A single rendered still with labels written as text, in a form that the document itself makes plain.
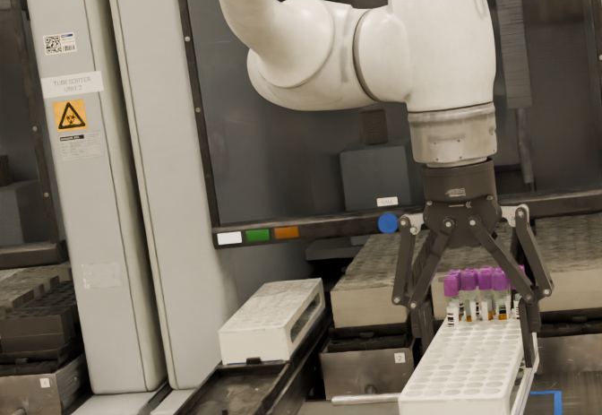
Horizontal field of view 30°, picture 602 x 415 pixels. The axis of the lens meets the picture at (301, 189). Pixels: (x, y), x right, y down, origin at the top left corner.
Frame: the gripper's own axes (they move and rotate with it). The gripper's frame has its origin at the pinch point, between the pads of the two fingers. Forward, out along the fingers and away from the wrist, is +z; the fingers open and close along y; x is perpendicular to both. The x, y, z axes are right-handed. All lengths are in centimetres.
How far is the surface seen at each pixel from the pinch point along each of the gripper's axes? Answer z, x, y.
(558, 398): 9.2, 8.5, 7.0
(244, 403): 11.0, 14.8, -34.2
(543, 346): 11.8, 37.2, 2.5
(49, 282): 4, 65, -91
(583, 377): 9.2, 15.5, 9.4
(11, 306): 5, 50, -90
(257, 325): 5.1, 31.1, -37.1
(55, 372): 11, 31, -72
